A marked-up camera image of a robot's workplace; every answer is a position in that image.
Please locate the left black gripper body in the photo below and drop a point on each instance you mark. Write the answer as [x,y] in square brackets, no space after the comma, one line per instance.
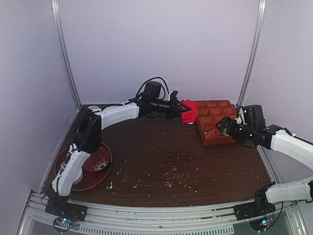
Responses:
[175,106]

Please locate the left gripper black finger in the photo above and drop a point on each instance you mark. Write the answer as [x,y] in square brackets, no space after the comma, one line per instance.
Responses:
[177,113]
[183,108]

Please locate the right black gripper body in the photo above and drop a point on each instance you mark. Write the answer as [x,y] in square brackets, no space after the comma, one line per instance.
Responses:
[230,126]

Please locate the red white underwear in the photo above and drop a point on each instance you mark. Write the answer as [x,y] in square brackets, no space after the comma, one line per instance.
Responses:
[190,116]

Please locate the orange compartment tray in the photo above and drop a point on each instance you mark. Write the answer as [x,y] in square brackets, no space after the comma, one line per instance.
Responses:
[209,113]

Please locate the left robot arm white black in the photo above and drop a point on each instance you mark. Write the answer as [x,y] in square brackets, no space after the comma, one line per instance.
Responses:
[88,135]

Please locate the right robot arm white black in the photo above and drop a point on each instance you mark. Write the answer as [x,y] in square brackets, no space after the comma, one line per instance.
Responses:
[281,140]

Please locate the orange rolled cloth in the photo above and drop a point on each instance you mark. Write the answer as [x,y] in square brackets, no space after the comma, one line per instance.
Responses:
[213,133]

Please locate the small patterned white bowl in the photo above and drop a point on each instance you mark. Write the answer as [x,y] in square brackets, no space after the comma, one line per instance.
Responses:
[94,107]

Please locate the red floral plate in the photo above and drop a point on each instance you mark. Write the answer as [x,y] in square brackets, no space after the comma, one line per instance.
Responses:
[97,161]

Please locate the large dark red tray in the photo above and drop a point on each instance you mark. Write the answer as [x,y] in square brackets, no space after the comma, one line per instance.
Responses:
[97,176]

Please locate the white round cup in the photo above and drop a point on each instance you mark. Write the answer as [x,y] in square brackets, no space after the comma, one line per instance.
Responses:
[78,177]

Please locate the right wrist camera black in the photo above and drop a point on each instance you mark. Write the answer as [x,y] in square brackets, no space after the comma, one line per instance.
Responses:
[251,115]

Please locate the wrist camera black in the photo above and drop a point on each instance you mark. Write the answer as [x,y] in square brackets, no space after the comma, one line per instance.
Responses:
[251,115]
[152,90]

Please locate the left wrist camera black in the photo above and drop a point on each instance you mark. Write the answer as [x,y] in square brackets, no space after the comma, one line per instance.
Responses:
[152,90]

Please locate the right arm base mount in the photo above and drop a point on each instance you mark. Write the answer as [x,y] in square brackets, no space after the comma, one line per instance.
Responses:
[259,207]

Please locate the aluminium front rail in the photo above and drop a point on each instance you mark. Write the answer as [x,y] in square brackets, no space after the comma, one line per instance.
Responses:
[217,219]

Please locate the right aluminium frame post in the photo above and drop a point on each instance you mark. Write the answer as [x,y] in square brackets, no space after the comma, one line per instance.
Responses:
[256,44]

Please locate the aluminium frame post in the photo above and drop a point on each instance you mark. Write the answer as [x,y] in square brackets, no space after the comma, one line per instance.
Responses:
[256,44]
[62,44]

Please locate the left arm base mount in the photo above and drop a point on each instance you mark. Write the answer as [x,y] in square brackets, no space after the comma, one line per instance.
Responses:
[61,208]

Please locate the left aluminium frame post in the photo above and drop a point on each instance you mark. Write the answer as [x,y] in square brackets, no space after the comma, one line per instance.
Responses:
[62,44]

